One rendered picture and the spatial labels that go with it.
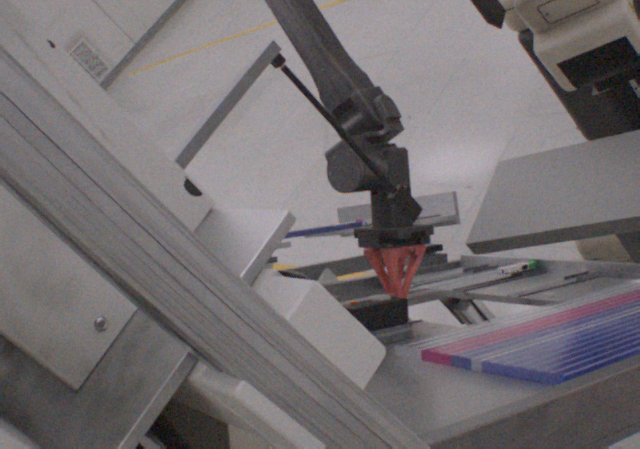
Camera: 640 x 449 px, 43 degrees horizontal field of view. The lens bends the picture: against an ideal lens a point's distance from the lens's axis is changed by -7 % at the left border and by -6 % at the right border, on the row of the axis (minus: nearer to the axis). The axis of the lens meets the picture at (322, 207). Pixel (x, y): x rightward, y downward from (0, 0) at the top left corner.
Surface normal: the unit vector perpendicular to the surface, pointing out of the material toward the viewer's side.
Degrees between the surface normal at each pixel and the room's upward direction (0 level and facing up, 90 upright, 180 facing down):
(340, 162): 47
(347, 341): 90
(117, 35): 90
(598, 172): 0
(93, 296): 90
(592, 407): 90
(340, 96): 57
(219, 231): 0
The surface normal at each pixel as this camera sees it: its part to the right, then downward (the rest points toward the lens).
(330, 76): -0.57, 0.23
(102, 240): 0.58, 0.00
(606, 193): -0.62, -0.65
